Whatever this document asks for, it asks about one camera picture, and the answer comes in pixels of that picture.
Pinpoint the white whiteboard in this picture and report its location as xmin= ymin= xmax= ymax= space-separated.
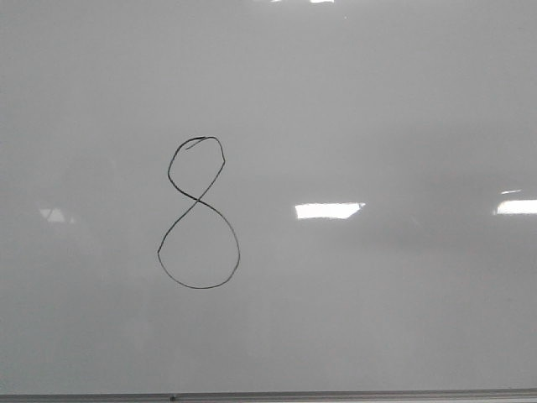
xmin=1 ymin=1 xmax=536 ymax=395

